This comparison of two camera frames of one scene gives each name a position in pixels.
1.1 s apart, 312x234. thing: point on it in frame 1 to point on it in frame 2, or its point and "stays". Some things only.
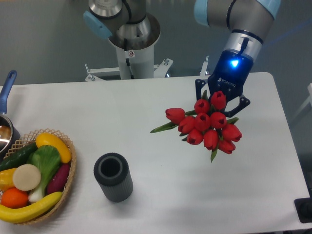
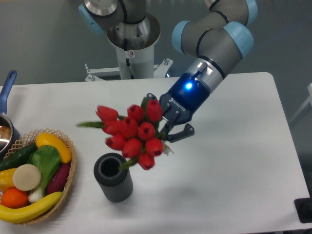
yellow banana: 13,215 stays
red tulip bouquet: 207,125 to 136,135
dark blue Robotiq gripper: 229,76 to 178,106
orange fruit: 14,198 stays
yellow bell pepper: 6,179 stays
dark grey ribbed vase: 112,172 stays
